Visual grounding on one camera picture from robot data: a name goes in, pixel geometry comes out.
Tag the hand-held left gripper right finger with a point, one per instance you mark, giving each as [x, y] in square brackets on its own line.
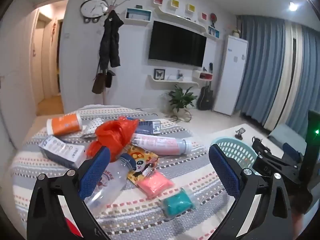
[225, 172]

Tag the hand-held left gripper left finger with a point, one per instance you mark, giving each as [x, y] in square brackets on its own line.
[93, 172]

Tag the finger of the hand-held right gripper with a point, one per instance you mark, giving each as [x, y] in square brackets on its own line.
[290, 152]
[260, 147]

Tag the clear bottle with blue cap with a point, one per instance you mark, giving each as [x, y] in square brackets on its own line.
[110, 187]

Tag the teal plastic laundry basket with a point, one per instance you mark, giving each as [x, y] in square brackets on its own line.
[237, 152]

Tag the orange yellow snack packet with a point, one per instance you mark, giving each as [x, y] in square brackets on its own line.
[140, 160]

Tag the pink label plastic bottle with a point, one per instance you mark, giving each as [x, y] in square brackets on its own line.
[160, 143]

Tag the light blue cushion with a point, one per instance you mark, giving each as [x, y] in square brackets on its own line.
[285, 133]

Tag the black phone stand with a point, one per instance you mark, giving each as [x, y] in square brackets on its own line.
[240, 133]

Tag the white grey carton box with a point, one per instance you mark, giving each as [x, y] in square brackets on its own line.
[60, 150]

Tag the red plastic bag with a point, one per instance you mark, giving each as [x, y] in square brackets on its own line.
[112, 135]

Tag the white polka dot wrapper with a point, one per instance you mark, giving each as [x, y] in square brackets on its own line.
[93, 124]

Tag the orange canister with white lid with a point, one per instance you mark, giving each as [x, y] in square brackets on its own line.
[65, 126]

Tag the teal clay packet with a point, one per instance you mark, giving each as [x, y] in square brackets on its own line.
[178, 203]

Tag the pink clay packet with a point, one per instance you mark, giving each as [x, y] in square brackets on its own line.
[155, 185]

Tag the dark blue carton box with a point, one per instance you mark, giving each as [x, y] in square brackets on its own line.
[147, 127]

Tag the black acoustic guitar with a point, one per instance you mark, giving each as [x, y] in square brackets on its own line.
[205, 98]

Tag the tall white cabinet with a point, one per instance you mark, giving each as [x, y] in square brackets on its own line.
[230, 80]

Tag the wooden coat rack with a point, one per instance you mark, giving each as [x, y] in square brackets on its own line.
[106, 97]

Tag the blue white curtain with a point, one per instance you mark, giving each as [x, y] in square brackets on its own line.
[262, 67]

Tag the green potted floor plant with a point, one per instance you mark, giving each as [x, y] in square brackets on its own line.
[181, 97]

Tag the brown handbag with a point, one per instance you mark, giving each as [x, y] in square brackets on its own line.
[98, 85]

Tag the red white cube shelf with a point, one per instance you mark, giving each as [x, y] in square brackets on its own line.
[203, 76]

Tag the small black bag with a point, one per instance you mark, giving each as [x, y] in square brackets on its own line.
[109, 80]

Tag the short white wavy shelf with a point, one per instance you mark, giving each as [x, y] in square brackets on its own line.
[175, 82]

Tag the small shelf ornament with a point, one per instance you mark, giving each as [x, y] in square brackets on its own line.
[180, 75]

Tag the framed butterfly picture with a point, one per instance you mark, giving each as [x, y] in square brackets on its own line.
[159, 74]

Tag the small potted plant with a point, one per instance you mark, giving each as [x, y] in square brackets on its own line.
[236, 32]

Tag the black padded jacket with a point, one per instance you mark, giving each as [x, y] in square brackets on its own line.
[110, 45]

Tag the small pink cube shelf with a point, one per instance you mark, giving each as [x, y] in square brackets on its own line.
[204, 16]

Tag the ceiling spotlight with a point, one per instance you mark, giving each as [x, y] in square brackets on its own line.
[293, 6]

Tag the long white wavy shelf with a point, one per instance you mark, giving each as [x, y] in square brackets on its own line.
[180, 20]

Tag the blue cube wall shelf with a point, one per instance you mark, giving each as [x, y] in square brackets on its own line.
[214, 32]

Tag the black wall television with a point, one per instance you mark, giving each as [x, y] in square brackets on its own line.
[175, 45]

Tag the yellow cube wall shelf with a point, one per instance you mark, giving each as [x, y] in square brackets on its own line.
[175, 4]
[191, 8]

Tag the teal box wall shelf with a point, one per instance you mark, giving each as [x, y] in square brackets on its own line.
[138, 14]

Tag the round wall clock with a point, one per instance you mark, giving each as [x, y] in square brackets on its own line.
[93, 6]

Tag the pink cube wall shelf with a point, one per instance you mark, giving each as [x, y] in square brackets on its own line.
[158, 1]

